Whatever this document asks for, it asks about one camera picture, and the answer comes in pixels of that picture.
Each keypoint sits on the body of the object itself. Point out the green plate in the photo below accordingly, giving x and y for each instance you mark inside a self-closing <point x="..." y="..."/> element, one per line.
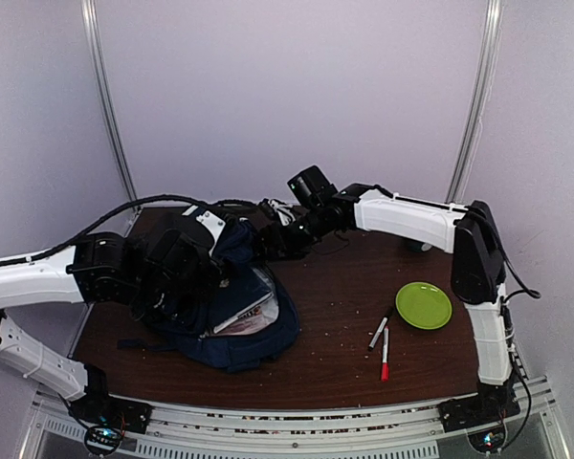
<point x="423" y="305"/>

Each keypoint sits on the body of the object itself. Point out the pink Taming Shrew book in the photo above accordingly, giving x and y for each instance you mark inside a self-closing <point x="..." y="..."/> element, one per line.
<point x="250" y="323"/>

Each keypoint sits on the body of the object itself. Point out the dark blue hardcover notebook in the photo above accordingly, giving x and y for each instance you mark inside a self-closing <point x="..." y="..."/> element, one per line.
<point x="234" y="301"/>

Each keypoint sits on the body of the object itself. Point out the navy blue backpack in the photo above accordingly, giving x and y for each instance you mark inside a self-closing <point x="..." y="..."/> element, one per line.
<point x="188" y="331"/>

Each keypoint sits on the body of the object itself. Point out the red marker pen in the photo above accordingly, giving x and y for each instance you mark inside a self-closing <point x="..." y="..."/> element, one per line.
<point x="385" y="355"/>

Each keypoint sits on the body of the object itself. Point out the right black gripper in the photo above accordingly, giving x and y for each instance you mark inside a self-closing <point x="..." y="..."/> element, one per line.
<point x="269" y="234"/>

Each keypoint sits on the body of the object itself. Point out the right aluminium corner post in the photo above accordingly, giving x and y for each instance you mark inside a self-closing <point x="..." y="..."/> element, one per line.
<point x="485" y="72"/>

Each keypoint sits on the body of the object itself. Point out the aluminium front rail frame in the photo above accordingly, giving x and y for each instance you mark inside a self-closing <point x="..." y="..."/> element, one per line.
<point x="413" y="430"/>

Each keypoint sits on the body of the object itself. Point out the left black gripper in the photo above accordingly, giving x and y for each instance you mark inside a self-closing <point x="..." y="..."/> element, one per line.
<point x="204" y="290"/>

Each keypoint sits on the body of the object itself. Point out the aluminium corner post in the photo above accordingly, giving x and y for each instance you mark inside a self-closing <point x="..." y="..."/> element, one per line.
<point x="92" y="32"/>
<point x="485" y="72"/>

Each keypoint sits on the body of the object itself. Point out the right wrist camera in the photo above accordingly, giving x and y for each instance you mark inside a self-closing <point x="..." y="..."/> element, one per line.
<point x="278" y="211"/>

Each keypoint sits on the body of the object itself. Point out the black marker pen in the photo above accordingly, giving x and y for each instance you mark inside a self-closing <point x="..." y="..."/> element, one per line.
<point x="380" y="329"/>

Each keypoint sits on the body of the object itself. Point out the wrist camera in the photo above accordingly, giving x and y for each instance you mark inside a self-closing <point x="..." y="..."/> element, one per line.
<point x="210" y="221"/>
<point x="278" y="211"/>

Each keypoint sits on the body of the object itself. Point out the white teal bowl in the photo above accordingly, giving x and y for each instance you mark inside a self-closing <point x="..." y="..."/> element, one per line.
<point x="417" y="246"/>

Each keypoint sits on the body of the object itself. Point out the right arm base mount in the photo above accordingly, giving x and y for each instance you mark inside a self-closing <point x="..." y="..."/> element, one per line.
<point x="484" y="415"/>

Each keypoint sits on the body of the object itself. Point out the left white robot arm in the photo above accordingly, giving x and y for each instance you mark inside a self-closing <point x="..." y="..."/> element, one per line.
<point x="98" y="268"/>

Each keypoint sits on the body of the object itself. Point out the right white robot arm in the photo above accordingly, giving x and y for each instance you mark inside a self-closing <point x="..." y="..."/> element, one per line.
<point x="468" y="233"/>

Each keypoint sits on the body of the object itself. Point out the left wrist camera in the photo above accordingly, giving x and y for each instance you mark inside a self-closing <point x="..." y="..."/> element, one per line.
<point x="210" y="221"/>

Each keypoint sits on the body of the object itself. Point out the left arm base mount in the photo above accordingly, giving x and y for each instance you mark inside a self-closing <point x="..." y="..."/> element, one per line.
<point x="106" y="420"/>

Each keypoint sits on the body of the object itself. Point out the left aluminium corner post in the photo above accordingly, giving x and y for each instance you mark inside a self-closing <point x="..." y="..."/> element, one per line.
<point x="92" y="32"/>

